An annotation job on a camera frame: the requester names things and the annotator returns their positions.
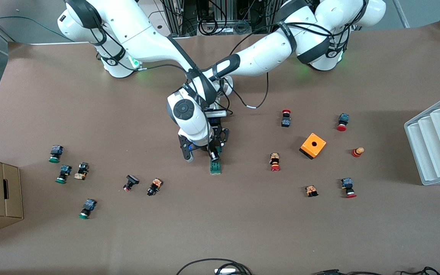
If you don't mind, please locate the green load switch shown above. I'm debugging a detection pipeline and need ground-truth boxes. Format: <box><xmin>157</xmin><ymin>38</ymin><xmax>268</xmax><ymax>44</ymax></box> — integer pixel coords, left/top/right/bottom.
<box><xmin>209</xmin><ymin>151</ymin><xmax>222</xmax><ymax>175</ymax></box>

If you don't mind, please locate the black flat square button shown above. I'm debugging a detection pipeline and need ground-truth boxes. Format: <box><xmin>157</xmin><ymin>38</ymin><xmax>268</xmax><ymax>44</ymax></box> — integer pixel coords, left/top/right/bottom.
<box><xmin>123</xmin><ymin>175</ymin><xmax>140</xmax><ymax>192</ymax></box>

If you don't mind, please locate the orange button box with hole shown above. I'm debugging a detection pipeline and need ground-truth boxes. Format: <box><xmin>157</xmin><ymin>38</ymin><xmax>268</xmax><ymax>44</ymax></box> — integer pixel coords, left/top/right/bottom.
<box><xmin>299</xmin><ymin>133</ymin><xmax>327</xmax><ymax>160</ymax></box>

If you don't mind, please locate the white panel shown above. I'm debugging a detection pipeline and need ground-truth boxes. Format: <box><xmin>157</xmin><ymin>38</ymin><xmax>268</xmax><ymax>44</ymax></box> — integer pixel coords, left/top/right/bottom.
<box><xmin>134</xmin><ymin>0</ymin><xmax>194</xmax><ymax>45</ymax></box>

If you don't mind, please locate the green mushroom button blue block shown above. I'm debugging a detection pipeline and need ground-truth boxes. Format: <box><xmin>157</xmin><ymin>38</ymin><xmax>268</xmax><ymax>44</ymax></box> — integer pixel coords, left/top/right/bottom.
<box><xmin>78</xmin><ymin>198</ymin><xmax>97</xmax><ymax>220</ymax></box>
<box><xmin>55</xmin><ymin>165</ymin><xmax>72</xmax><ymax>184</ymax></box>
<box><xmin>49</xmin><ymin>145</ymin><xmax>64</xmax><ymax>164</ymax></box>

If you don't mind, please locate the white slotted rack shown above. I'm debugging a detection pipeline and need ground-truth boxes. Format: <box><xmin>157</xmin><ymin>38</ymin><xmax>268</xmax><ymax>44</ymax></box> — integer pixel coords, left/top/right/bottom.
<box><xmin>404</xmin><ymin>91</ymin><xmax>440</xmax><ymax>186</ymax></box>

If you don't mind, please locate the black cable with white tag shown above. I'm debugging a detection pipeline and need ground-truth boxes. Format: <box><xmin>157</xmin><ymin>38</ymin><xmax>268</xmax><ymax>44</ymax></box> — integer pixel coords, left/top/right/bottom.
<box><xmin>226</xmin><ymin>71</ymin><xmax>270</xmax><ymax>109</ymax></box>

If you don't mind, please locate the black selector switch orange block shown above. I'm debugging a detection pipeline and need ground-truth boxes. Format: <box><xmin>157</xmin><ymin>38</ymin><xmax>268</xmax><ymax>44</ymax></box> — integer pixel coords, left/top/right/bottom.
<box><xmin>146</xmin><ymin>178</ymin><xmax>163</xmax><ymax>197</ymax></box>

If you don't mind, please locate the black looped cable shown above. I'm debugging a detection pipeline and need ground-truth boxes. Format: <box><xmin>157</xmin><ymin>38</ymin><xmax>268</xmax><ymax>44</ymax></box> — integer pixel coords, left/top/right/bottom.
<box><xmin>176</xmin><ymin>258</ymin><xmax>253</xmax><ymax>275</ymax></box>

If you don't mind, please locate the beige black switch block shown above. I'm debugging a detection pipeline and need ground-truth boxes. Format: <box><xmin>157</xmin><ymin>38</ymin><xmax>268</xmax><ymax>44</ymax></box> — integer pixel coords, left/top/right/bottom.
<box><xmin>73</xmin><ymin>162</ymin><xmax>90</xmax><ymax>181</ymax></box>

